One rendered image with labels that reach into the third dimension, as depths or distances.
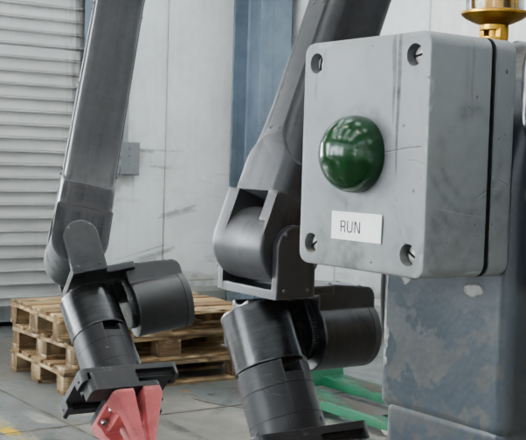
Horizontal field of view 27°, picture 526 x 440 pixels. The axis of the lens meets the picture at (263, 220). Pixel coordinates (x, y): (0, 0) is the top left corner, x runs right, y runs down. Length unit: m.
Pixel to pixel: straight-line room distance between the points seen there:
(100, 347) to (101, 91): 0.29
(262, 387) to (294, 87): 0.23
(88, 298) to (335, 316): 0.31
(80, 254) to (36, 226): 7.40
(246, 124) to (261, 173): 8.55
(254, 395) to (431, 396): 0.37
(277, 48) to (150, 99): 1.12
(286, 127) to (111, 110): 0.38
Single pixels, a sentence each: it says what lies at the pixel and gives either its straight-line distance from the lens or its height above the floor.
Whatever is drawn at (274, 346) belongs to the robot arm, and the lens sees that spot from 0.83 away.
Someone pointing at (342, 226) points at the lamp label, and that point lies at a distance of 0.43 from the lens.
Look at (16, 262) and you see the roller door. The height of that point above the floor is 0.47.
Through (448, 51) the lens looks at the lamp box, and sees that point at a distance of 0.41.
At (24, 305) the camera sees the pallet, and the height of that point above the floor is 0.42.
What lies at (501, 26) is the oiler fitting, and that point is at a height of 1.34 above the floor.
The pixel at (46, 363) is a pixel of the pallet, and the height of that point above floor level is 0.13.
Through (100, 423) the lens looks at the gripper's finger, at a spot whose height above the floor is 1.03.
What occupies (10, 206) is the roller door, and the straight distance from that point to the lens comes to 8.40.
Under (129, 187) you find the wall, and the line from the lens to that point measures 8.88.
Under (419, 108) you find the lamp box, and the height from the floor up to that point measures 1.30.
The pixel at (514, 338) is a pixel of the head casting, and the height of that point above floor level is 1.22.
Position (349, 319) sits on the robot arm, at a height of 1.16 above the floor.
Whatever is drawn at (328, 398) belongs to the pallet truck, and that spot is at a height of 0.09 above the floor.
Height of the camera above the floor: 1.28
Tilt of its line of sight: 3 degrees down
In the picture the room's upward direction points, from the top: 2 degrees clockwise
